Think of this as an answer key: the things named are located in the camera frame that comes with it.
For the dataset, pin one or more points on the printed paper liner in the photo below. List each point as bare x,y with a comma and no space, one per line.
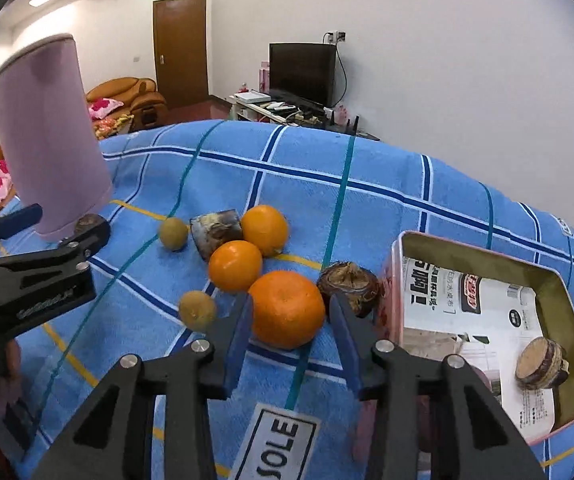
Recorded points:
482,310

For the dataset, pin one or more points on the tan-topped water chestnut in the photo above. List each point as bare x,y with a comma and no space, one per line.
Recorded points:
539,362

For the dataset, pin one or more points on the dark grey-brown water chestnut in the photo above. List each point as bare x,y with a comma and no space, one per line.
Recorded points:
214,232

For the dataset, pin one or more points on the dark brown water chestnut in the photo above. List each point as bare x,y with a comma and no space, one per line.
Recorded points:
349,280

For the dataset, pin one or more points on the pink tin box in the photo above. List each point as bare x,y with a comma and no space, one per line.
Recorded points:
572,320

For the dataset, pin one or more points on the purple tumbler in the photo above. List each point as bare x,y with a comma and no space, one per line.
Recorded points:
47,135

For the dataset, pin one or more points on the black router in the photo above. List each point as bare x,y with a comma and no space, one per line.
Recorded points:
342,125

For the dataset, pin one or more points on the wall socket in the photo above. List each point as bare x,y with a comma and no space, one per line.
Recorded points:
335,36

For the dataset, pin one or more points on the white set-top box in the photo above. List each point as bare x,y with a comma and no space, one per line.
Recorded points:
252,96

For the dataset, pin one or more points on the black television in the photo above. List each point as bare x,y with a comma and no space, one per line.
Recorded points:
302,72

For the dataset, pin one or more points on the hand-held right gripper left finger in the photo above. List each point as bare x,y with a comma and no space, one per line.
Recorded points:
239,342

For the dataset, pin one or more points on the small brown kiwi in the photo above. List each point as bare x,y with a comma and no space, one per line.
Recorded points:
197,310
173,233

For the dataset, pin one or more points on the brown wooden door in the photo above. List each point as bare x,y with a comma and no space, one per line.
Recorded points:
179,45

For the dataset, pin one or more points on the pink carton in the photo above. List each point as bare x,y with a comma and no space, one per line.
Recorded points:
264,76

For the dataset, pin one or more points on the purple sweet potato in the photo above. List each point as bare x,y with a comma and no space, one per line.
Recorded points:
365,430

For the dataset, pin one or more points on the white television stand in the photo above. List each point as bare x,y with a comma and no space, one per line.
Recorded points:
247,110

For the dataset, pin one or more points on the blue plaid blanket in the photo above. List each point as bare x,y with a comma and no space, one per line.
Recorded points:
392,200

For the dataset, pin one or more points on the medium orange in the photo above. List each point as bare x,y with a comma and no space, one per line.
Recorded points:
234,265
266,230

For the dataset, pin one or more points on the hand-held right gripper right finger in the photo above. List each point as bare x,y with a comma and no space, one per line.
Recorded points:
347,355

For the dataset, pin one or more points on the brown leather sofa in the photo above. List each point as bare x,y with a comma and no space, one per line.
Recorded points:
134,97

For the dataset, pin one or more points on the large orange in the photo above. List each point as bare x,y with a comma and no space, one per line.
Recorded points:
287,310

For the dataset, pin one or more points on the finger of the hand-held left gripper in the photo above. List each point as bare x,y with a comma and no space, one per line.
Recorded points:
22,217
84,240

